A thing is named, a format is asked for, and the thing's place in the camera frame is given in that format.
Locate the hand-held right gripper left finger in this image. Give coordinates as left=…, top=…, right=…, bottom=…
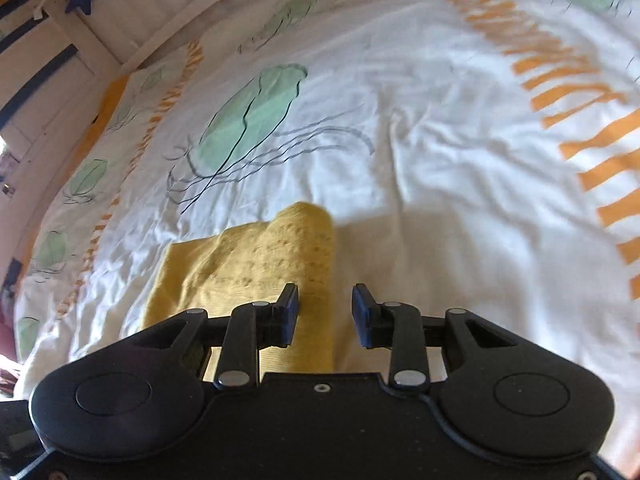
left=144, top=283, right=302, bottom=391

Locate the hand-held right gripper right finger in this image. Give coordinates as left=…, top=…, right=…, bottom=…
left=351, top=283, right=517, bottom=391

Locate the yellow knit garment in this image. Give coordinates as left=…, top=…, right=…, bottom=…
left=142, top=202, right=336, bottom=375

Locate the printed blanket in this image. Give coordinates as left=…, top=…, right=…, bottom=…
left=12, top=0, right=640, bottom=476

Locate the white slatted bed frame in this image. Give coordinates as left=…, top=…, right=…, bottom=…
left=47, top=0, right=361, bottom=73

